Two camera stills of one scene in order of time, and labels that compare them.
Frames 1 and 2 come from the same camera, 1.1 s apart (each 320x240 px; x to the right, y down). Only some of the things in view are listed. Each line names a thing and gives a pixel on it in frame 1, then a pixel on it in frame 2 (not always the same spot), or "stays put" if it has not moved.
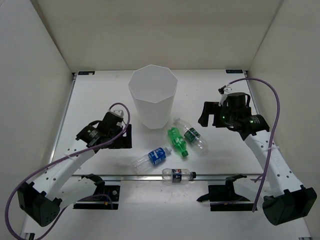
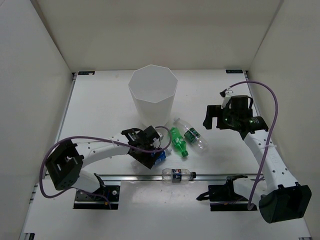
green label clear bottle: (193, 136) stays put
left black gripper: (125, 143) -> (147, 160)
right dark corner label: (234, 71) stays put
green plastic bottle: (178, 141) stays put
